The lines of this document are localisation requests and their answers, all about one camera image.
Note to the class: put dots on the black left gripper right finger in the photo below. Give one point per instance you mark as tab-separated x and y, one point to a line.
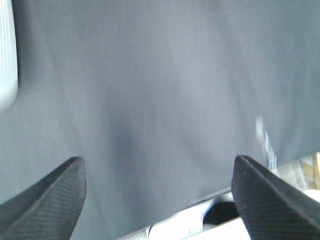
270	208

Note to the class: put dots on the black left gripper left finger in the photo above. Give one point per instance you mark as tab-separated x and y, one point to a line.
48	209

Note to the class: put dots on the pale green storage box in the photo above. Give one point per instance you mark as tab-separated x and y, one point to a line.
8	56

